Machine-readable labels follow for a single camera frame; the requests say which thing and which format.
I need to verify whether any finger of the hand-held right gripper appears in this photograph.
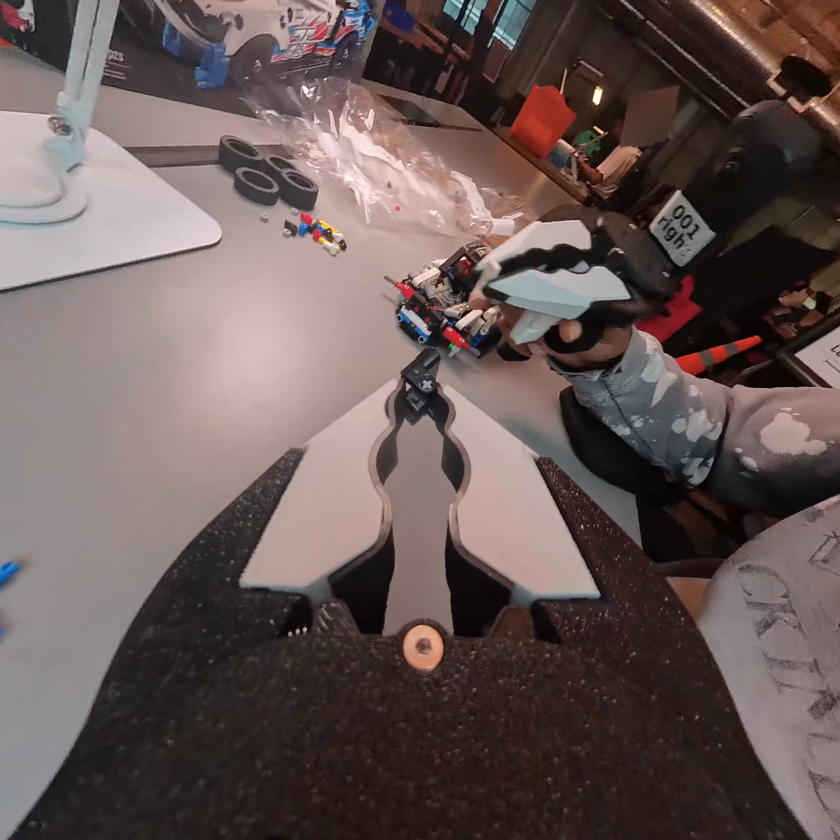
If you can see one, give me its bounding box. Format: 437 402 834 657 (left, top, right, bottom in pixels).
484 264 632 320
471 220 613 291

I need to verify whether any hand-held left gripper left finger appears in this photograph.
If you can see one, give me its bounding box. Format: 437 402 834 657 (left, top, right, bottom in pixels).
239 381 404 635

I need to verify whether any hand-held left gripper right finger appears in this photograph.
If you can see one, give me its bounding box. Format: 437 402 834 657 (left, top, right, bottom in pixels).
438 384 602 635

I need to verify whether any toy brick car chassis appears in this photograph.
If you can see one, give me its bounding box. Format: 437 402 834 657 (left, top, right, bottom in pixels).
392 241 506 361

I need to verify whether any black toy brick connector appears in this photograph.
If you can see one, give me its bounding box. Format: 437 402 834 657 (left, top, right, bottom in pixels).
399 348 442 426

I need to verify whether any person's right forearm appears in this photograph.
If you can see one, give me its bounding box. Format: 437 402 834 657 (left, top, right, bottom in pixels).
558 328 840 513

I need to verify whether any grey desk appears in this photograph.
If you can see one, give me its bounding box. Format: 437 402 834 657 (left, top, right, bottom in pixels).
0 52 644 840

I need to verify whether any person's right hand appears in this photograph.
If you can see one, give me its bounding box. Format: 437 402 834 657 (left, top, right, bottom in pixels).
545 314 642 375

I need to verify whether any red tote bag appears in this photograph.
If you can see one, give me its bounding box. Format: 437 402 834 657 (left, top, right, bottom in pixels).
653 276 697 342

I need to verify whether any orange bag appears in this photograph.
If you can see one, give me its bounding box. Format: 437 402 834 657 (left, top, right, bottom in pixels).
508 84 578 160

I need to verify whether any orange traffic cone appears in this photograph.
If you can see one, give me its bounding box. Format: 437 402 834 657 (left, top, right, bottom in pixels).
675 336 763 376

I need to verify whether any clear plastic bag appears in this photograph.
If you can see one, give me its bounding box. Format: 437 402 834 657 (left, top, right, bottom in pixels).
243 77 529 238

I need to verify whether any black framed marker sign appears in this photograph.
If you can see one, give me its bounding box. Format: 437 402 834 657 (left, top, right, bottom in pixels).
777 315 840 389

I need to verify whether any pile of small colourful bricks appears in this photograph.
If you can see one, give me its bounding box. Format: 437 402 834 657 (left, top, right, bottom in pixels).
259 209 349 257

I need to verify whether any person's grey hoodie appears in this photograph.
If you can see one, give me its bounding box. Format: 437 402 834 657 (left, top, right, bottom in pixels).
696 495 840 840

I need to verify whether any pile of toy brick pins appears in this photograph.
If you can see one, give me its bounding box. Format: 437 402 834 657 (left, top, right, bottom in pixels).
0 558 26 641

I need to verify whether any toy car set box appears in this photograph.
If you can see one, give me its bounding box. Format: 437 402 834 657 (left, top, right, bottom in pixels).
0 0 383 106

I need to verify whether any white book stand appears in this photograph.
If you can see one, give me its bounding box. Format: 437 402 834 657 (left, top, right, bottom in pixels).
0 0 223 293

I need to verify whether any silver air duct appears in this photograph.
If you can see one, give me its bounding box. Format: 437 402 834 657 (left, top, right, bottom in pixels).
689 0 840 93

